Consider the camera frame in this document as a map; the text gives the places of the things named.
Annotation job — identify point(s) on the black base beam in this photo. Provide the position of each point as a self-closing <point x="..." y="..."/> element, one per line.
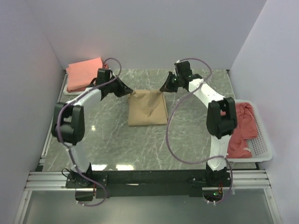
<point x="141" y="183"/>

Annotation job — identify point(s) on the folded salmon t-shirt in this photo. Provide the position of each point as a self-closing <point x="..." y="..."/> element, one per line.
<point x="81" y="72"/>

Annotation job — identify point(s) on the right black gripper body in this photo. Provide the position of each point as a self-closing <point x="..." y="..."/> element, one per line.
<point x="178" y="78"/>

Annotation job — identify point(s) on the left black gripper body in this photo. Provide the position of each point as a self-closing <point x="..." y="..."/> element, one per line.
<point x="112" y="86"/>

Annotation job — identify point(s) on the white plastic basket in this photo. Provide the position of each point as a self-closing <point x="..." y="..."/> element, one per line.
<point x="260" y="147"/>

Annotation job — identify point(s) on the aluminium rail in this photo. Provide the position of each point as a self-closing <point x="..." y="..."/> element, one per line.
<point x="241" y="179"/>

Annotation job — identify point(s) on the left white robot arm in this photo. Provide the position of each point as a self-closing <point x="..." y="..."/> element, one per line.
<point x="69" y="118"/>

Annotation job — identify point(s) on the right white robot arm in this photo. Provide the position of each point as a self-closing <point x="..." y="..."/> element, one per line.
<point x="221" y="120"/>

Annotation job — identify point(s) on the red t-shirt in basket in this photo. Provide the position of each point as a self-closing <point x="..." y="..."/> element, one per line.
<point x="246" y="130"/>

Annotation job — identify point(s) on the tan t-shirt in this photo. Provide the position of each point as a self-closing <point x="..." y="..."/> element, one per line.
<point x="146" y="108"/>

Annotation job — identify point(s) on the folded white t-shirt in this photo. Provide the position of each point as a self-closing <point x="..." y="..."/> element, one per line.
<point x="74" y="93"/>

